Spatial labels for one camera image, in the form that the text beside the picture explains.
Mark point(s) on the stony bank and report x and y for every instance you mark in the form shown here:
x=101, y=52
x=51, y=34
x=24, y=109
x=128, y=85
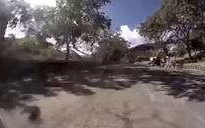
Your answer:
x=200, y=66

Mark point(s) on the group of leafy trees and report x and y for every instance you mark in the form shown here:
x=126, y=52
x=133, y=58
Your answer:
x=183, y=23

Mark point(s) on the grey concrete road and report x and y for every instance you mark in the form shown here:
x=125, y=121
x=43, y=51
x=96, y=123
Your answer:
x=123, y=106

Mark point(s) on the building with dark roof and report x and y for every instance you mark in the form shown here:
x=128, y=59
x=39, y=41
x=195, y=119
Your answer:
x=143, y=51

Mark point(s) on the green bush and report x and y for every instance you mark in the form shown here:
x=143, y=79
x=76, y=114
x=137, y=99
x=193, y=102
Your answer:
x=112, y=50

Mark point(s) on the dark vehicle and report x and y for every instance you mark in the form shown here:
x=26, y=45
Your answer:
x=157, y=61

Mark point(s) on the green leafy tree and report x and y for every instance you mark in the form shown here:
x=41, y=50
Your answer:
x=68, y=23

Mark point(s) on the dry bushes hedge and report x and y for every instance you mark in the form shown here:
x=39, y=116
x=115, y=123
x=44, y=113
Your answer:
x=26, y=55

